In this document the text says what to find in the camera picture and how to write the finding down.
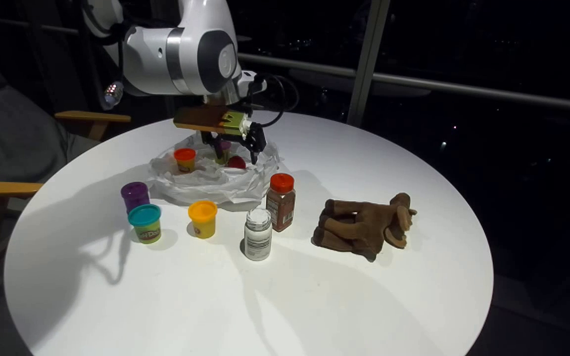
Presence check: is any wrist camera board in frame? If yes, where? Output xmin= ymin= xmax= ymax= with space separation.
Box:
xmin=171 ymin=102 xmax=255 ymax=138

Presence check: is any red capped spice bottle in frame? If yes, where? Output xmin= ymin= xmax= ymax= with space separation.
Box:
xmin=264 ymin=171 xmax=296 ymax=233

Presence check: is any grey horizontal window rail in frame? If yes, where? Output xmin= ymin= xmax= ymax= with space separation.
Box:
xmin=237 ymin=51 xmax=570 ymax=114

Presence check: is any white capped pill bottle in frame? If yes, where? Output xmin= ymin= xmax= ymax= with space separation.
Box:
xmin=241 ymin=205 xmax=274 ymax=262

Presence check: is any grey window frame post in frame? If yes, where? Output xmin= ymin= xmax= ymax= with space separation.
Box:
xmin=344 ymin=0 xmax=391 ymax=126

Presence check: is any purple lid dough tub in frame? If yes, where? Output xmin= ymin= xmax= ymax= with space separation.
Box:
xmin=118 ymin=179 xmax=152 ymax=215

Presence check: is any brown plush toy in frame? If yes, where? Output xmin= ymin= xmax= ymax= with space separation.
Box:
xmin=308 ymin=189 xmax=419 ymax=262

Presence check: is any grey chair cushion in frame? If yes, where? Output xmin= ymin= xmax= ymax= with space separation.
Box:
xmin=0 ymin=37 xmax=69 ymax=183

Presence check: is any wooden chair armrest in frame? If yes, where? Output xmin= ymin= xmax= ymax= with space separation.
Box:
xmin=53 ymin=108 xmax=132 ymax=142
xmin=0 ymin=177 xmax=43 ymax=199

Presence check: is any orange lid dough tub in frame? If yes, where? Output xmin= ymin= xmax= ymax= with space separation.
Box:
xmin=171 ymin=146 xmax=199 ymax=175

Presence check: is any yellow lid dough tub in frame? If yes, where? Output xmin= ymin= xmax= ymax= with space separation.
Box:
xmin=185 ymin=199 xmax=219 ymax=239

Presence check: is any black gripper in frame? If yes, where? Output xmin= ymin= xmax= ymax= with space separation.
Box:
xmin=197 ymin=124 xmax=266 ymax=165

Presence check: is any clear white plastic bag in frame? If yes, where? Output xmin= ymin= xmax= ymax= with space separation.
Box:
xmin=146 ymin=134 xmax=282 ymax=211

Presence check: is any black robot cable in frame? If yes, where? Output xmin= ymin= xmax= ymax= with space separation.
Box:
xmin=247 ymin=72 xmax=300 ymax=128

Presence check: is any teal lid dough tub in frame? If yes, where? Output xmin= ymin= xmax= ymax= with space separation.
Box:
xmin=126 ymin=201 xmax=164 ymax=245

